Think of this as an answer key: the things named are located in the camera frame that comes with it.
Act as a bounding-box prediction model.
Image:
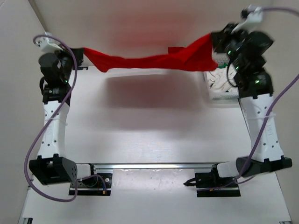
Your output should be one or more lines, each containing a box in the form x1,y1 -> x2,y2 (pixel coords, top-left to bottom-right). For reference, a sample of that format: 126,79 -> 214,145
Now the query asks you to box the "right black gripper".
208,25 -> 244,71

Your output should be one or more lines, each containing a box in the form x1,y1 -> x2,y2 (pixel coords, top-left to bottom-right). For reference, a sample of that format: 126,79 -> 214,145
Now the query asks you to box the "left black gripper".
52,44 -> 84,83

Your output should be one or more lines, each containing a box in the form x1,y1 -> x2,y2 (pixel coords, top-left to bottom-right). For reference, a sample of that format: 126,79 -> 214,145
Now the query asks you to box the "red t-shirt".
83,34 -> 218,72

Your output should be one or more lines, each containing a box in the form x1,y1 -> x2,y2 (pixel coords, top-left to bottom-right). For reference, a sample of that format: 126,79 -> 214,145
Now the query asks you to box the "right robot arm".
210,23 -> 292,187

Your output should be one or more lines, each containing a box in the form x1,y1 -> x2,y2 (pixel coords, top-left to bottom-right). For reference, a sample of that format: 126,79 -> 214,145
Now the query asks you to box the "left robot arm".
29,48 -> 84,185

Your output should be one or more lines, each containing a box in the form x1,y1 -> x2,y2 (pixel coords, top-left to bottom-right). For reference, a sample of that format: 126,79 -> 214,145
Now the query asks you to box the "dark label sticker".
78,66 -> 89,70

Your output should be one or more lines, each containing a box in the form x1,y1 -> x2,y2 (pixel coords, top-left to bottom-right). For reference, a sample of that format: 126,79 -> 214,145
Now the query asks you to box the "white plastic basket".
203,53 -> 239,100

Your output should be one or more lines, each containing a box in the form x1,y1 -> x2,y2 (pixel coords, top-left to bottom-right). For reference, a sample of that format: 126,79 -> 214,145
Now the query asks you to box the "green garment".
218,63 -> 230,69

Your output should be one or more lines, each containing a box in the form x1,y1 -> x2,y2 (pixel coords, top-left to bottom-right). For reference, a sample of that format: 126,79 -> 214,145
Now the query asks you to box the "white t-shirt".
206,67 -> 237,93

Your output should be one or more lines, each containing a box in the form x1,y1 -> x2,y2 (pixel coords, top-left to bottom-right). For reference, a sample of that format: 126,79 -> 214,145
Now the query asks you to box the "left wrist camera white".
37,37 -> 63,53

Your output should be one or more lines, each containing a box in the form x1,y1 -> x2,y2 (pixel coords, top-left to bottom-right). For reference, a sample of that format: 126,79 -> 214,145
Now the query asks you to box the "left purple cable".
24,35 -> 79,202

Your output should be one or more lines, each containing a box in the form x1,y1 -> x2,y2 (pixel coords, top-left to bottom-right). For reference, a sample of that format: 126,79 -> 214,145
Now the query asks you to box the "purple cable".
24,35 -> 79,202
237,6 -> 299,184

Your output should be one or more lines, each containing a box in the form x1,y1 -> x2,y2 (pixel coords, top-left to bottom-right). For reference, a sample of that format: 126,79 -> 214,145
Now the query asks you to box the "aluminium rail front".
93,162 -> 214,170

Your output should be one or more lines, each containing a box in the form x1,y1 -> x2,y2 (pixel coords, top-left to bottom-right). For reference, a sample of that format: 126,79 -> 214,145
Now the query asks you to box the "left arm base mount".
77,163 -> 113,196

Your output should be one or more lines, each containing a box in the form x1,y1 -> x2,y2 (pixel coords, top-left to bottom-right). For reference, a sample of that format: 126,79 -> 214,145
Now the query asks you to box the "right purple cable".
237,6 -> 299,184

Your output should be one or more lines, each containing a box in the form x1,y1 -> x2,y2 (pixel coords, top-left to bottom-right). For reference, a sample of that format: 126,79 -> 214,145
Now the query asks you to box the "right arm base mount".
183,165 -> 241,198

